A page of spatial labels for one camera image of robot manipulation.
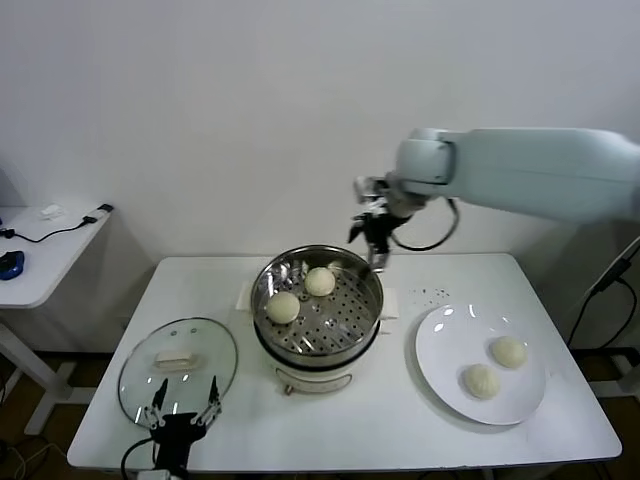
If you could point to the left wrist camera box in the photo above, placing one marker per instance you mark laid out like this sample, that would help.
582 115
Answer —
152 474

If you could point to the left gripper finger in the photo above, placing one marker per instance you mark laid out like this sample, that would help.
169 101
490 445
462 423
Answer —
210 412
152 415

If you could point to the white side table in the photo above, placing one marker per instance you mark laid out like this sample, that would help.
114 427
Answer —
50 260

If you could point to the crumpled white tissue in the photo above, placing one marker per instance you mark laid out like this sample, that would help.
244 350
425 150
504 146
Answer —
51 212

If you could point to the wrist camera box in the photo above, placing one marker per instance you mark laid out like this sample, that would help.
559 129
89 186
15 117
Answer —
369 192
152 474

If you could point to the blue computer mouse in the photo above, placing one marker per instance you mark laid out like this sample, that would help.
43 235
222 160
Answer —
11 265

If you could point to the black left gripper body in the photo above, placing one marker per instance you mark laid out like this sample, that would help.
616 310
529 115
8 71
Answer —
175 435

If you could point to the white steamed baozi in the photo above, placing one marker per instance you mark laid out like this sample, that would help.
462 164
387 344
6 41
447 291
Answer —
480 381
319 281
283 307
508 351

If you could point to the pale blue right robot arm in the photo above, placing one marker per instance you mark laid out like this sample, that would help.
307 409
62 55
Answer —
525 165

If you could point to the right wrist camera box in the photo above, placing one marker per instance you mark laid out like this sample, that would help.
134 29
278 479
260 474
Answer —
369 192

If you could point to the white electric cooker base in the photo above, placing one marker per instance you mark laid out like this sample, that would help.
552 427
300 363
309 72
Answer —
310 382

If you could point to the perforated steel steamer basket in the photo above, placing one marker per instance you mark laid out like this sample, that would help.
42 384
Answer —
350 320

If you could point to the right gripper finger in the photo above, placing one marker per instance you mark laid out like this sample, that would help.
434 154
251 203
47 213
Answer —
379 260
355 232

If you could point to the round glass pot lid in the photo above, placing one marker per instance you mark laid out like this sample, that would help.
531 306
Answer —
210 345

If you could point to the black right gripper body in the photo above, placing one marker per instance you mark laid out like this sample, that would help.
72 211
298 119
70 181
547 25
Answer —
377 230

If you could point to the large white plate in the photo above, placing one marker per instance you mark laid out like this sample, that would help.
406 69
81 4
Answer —
445 350

